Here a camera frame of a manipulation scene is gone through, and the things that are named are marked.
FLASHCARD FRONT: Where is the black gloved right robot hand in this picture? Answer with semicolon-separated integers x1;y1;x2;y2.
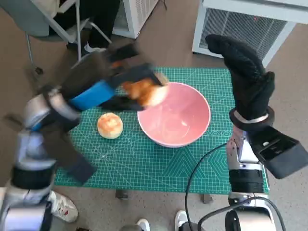
205;34;276;121

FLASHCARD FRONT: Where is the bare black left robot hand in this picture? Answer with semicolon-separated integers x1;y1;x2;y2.
60;42;164;112

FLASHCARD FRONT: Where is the orange toy croissant bread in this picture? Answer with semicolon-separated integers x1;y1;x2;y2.
121;74;169;107

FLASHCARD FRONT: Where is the pink bowl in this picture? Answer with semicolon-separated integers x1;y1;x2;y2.
137;82;212;148

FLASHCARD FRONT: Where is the round toy bread bun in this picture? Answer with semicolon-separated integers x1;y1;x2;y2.
97;112;124;140

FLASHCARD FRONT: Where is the large white mesh cabinet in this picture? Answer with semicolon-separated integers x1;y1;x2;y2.
192;0;308;67

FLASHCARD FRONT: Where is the seated person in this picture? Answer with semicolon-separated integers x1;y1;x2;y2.
49;0;121;55

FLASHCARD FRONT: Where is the green cutting mat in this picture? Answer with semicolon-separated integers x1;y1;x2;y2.
53;67;270;194

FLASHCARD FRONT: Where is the small white mesh cabinet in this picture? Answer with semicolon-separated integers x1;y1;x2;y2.
112;0;159;39

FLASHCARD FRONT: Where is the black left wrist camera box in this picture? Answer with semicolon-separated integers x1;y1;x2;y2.
51;131;98;185

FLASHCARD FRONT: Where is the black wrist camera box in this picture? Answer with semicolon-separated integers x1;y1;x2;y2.
51;131;98;185
249;126;308;180

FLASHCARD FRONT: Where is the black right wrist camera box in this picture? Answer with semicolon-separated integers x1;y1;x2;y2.
249;126;308;180

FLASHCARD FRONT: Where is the grey chair with metal frame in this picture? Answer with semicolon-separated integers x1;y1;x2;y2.
0;0;114;74

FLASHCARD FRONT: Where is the black right shoulder cable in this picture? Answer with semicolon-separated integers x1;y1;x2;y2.
197;196;288;231

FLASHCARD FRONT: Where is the long black robot cable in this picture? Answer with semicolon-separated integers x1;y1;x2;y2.
184;143;229;231

